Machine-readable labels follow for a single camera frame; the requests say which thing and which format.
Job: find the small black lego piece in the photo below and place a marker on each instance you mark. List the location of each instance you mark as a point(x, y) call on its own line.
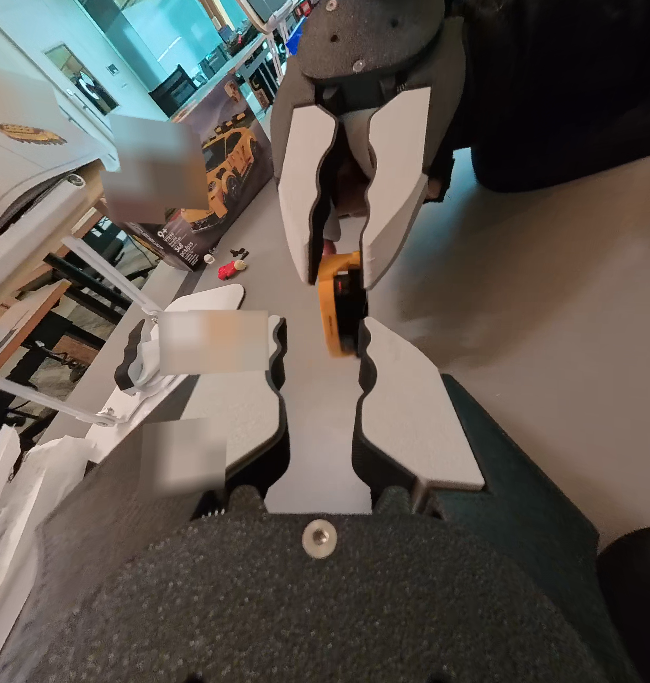
point(238, 252)

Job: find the lego instruction booklet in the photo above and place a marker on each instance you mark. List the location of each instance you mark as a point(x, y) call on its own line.
point(47, 160)

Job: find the lego set box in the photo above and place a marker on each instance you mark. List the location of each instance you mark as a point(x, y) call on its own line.
point(234, 154)

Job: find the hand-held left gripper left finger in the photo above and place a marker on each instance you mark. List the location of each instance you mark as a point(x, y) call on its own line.
point(239, 400)

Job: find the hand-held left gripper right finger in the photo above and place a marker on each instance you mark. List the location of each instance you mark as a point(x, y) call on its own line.
point(410, 416)

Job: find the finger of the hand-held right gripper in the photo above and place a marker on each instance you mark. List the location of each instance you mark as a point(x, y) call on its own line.
point(402, 149)
point(301, 170)

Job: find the person's black jacket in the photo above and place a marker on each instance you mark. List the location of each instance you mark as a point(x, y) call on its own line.
point(634, 597)

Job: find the door window with logo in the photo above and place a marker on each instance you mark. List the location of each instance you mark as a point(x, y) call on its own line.
point(84, 85)

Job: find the person's right forearm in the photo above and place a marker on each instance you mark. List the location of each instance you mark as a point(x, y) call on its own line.
point(559, 96)

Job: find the white paper bag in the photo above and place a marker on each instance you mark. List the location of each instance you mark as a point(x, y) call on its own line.
point(15, 533)

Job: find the red lego minifigure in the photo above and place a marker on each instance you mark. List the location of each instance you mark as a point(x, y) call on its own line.
point(227, 271)

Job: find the brown wooden desk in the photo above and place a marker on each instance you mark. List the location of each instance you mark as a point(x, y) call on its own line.
point(26, 320)

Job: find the orange black lego car assembly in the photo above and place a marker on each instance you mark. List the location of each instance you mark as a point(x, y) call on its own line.
point(330, 320)

